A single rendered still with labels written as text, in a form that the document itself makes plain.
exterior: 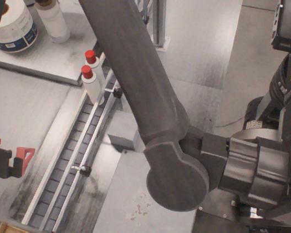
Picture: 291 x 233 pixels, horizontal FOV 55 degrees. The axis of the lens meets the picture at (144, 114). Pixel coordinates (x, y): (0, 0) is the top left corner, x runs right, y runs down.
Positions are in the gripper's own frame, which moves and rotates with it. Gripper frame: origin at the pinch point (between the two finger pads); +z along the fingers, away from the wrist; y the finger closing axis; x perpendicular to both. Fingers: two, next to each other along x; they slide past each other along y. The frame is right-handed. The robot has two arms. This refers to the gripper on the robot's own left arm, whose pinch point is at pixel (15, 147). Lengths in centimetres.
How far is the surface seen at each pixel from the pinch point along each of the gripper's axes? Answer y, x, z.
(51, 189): -0.2, 21.7, 20.2
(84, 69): -3.0, -19.2, 27.2
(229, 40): -48, -39, 78
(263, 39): -80, -54, 198
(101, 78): -4.4, -15.5, 40.1
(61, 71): 17, -14, 49
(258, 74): -79, -26, 174
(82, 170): -11.7, 9.8, 16.6
